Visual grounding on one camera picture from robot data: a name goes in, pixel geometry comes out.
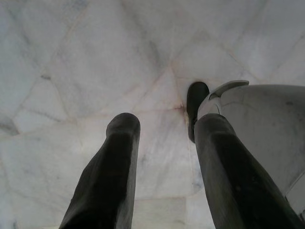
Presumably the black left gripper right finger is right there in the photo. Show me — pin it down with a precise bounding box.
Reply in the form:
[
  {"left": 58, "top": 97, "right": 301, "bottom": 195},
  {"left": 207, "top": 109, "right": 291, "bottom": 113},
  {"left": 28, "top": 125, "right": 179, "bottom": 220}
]
[{"left": 194, "top": 113, "right": 305, "bottom": 229}]

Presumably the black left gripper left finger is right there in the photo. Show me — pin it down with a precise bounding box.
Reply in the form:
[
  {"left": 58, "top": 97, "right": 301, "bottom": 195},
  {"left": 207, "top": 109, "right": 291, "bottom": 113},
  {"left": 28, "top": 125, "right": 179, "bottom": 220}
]
[{"left": 59, "top": 113, "right": 141, "bottom": 229}]

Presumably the black robot left foot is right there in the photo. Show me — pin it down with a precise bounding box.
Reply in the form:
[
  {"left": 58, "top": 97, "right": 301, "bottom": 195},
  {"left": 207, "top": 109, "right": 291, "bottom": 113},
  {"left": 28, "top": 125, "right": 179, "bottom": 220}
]
[{"left": 186, "top": 82, "right": 210, "bottom": 144}]

